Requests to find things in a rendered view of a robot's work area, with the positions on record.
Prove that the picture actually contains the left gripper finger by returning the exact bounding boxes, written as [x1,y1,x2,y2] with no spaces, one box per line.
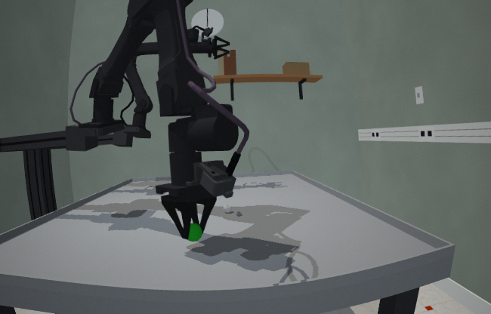
[214,48,230,60]
[213,35,230,50]

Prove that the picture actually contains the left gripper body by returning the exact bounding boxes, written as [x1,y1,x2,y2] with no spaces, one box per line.
[196,28,215,57]

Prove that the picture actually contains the green ball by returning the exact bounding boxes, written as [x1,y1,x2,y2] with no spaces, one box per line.
[188,223,202,242]

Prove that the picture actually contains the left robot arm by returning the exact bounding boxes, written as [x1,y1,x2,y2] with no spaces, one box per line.
[125,27,213,133]

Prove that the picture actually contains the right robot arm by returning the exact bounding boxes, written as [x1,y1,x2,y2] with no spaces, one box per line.
[79,0,239,199]

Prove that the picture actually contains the grey table edge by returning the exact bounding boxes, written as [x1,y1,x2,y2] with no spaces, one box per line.
[0,171,455,303]

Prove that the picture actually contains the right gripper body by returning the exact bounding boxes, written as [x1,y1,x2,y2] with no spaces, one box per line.
[156,152,233,203]

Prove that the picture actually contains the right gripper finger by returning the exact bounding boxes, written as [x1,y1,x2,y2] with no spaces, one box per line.
[161,200,193,239]
[192,197,217,234]

